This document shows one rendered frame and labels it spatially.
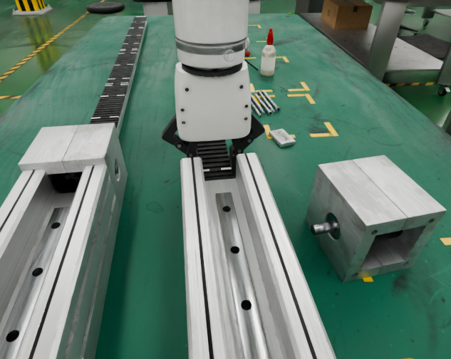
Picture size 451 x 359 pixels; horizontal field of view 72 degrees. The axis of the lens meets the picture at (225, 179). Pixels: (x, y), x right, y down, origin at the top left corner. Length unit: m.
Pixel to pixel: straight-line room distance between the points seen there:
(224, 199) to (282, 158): 0.20
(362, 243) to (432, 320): 0.11
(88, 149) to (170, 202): 0.13
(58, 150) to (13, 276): 0.16
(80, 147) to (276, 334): 0.32
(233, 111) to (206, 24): 0.11
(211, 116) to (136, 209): 0.17
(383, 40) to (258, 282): 2.58
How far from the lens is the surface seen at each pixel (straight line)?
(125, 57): 0.98
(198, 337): 0.25
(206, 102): 0.40
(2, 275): 0.35
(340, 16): 4.07
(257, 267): 0.33
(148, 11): 2.44
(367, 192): 0.36
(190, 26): 0.36
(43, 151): 0.45
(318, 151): 0.58
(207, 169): 0.48
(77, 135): 0.46
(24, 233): 0.38
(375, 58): 2.81
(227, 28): 0.36
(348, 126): 0.69
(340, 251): 0.37
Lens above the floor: 1.09
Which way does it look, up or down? 39 degrees down
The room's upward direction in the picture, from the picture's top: straight up
